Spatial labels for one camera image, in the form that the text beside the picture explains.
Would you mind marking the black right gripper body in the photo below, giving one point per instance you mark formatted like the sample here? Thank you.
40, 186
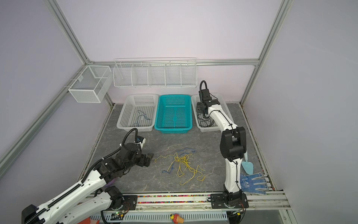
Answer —
200, 105

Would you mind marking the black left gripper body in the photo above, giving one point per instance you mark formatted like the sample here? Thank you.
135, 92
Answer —
141, 161

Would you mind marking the black cable pulled free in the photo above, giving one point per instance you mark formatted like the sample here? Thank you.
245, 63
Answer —
205, 122

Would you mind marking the purple object under arm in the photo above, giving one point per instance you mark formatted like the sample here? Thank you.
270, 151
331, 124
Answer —
110, 183

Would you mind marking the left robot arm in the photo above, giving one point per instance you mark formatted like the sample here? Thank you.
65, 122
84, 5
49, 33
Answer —
68, 207

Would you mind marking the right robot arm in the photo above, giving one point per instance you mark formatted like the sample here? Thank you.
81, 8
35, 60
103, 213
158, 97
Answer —
233, 146

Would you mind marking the white plastic basket right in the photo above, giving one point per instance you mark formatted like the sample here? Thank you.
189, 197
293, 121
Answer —
196, 98

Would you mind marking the white plastic basket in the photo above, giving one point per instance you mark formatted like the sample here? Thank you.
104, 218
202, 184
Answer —
196, 98
139, 111

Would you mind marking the teal plastic basket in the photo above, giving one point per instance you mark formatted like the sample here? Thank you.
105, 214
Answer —
174, 114

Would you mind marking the white plastic basket left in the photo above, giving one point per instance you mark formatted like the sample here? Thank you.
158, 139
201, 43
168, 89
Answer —
139, 111

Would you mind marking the red yellow toy figure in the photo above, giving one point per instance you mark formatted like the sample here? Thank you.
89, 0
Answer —
176, 219

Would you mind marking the light blue scoop tool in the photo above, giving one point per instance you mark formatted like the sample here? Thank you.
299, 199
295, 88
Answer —
247, 166

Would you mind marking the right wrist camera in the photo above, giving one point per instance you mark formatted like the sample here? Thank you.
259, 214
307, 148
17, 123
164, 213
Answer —
204, 95

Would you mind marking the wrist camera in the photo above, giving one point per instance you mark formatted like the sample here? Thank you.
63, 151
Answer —
204, 95
140, 140

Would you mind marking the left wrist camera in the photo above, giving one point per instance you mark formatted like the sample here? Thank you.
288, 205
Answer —
140, 140

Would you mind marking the white wire wall rack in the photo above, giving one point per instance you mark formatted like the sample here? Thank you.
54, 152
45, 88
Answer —
172, 72

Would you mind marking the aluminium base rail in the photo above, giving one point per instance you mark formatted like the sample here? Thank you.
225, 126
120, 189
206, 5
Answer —
209, 204

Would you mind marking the white mesh wall box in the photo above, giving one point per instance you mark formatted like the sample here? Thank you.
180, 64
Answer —
92, 84

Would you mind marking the aluminium frame post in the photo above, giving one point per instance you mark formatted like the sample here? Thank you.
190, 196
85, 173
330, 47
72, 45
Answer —
278, 21

